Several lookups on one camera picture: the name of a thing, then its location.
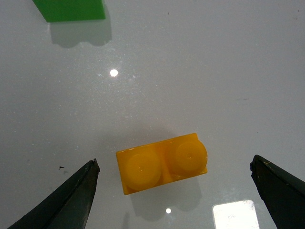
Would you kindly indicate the green toy block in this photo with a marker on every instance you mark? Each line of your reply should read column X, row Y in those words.
column 70, row 10

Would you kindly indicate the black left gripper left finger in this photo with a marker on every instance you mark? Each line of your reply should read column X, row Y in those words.
column 68, row 207

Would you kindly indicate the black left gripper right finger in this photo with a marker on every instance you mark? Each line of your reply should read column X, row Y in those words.
column 282, row 193

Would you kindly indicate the yellow toy block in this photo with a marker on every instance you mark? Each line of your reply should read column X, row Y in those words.
column 155, row 164

